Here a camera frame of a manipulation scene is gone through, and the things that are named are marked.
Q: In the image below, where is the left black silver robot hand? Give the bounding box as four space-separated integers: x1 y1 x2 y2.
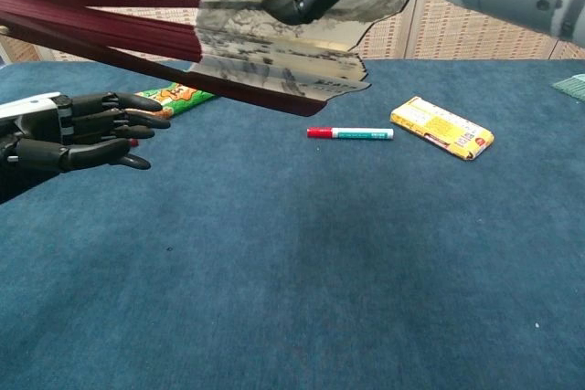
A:
0 91 172 206

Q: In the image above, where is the red ribbed paper folding fan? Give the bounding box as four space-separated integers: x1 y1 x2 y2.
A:
0 0 421 118

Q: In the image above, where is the green orange snack bag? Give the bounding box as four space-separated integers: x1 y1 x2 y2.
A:
134 81 217 118

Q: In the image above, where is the orange woven screen panel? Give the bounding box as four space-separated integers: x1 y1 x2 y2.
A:
0 33 42 64

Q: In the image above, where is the red capped white marker pen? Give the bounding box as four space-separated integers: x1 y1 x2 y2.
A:
306 126 395 142

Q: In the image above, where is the yellow flat cardboard box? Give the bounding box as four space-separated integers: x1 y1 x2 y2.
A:
389 96 495 162

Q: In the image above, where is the blue felt table cover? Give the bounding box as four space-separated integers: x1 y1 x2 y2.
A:
0 58 585 390

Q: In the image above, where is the teal mini dustpan brush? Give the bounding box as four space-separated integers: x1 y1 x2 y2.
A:
551 73 585 103

